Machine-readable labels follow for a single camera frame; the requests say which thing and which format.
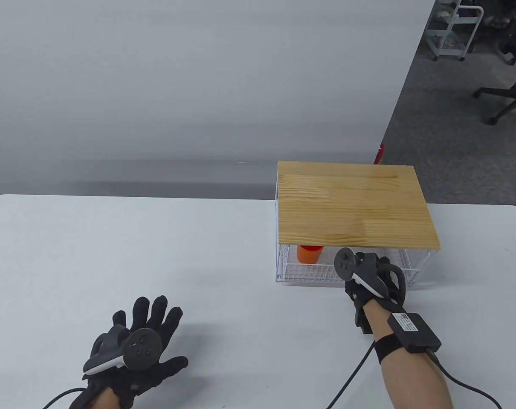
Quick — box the black cable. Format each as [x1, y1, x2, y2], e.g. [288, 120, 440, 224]
[43, 386, 90, 409]
[326, 341, 376, 409]
[424, 347, 504, 409]

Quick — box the person's left hand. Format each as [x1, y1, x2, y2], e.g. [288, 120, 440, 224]
[68, 296, 189, 409]

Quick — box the black right hand controller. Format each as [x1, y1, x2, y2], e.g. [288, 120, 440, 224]
[334, 247, 408, 305]

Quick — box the orange plastic cup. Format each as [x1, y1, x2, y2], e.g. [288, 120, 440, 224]
[296, 245, 325, 264]

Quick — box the person's right hand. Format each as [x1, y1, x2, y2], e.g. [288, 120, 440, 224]
[344, 252, 408, 335]

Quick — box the black left hand controller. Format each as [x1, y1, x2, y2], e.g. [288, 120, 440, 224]
[82, 325, 162, 376]

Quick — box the white mesh sliding drawer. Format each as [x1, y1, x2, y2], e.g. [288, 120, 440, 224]
[277, 246, 421, 284]

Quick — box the person's left forearm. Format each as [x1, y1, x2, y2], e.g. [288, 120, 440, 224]
[94, 388, 123, 409]

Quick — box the black wrist sensor box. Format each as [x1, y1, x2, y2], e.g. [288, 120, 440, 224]
[387, 312, 442, 354]

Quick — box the white wire rack wooden top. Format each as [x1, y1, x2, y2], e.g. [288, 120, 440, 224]
[275, 161, 441, 287]

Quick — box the black hand controller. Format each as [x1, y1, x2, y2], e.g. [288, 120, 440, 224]
[334, 247, 408, 305]
[82, 325, 162, 376]

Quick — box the black wrist strap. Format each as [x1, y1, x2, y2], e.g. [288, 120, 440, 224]
[373, 334, 406, 365]

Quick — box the white utility cart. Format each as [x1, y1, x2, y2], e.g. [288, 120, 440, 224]
[424, 0, 484, 62]

